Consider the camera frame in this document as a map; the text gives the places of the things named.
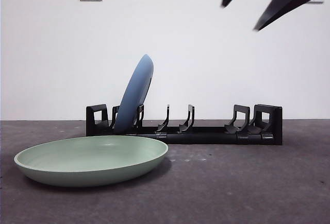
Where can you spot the black plate rack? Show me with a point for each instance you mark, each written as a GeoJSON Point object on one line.
{"type": "Point", "coordinates": [206, 137]}

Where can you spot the blue plate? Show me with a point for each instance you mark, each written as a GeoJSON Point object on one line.
{"type": "Point", "coordinates": [136, 92]}

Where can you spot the pale green plate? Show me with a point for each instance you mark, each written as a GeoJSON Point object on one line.
{"type": "Point", "coordinates": [90, 175]}

